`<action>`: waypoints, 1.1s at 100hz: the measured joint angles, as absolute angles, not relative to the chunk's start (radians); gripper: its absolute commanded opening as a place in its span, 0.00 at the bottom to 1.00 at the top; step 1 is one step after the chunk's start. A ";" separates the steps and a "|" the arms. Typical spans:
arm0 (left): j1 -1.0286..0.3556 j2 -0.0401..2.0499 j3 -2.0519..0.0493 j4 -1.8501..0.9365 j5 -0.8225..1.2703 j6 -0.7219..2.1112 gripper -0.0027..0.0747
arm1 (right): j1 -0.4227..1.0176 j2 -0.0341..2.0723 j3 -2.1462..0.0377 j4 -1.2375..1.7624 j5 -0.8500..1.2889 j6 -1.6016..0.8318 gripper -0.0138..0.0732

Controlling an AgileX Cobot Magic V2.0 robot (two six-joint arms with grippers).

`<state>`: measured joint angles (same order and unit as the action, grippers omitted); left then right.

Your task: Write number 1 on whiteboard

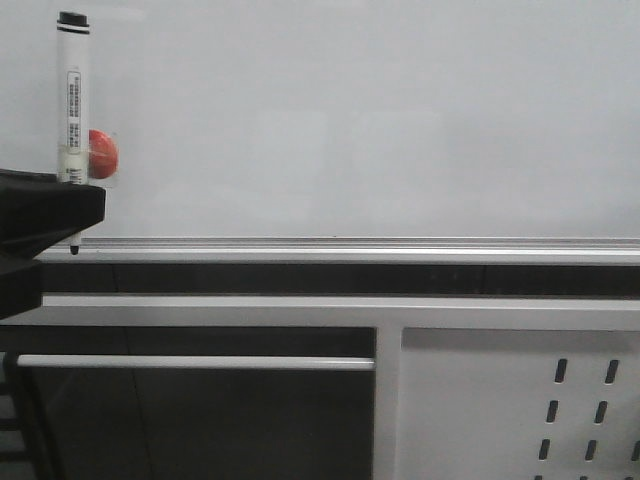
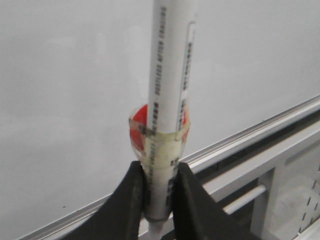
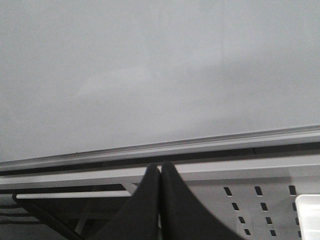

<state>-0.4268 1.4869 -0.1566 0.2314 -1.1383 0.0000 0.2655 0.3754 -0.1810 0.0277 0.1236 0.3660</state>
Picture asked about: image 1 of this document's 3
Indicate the white perforated metal panel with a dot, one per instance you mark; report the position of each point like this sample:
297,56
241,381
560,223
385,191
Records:
516,404

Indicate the white whiteboard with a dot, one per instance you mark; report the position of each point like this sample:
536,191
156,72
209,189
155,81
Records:
416,131

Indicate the grey black striped fabric pocket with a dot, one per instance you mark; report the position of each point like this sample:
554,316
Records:
15,463

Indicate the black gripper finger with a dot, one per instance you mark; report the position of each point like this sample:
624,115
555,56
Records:
37,212

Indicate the red round magnet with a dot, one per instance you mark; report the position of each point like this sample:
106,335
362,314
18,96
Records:
103,155

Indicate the white horizontal rod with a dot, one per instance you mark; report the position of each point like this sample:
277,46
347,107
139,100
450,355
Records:
196,362

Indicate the white whiteboard marker pen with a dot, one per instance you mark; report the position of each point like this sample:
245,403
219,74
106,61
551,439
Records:
73,80

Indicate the white metal stand frame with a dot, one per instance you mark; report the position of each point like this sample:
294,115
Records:
390,316

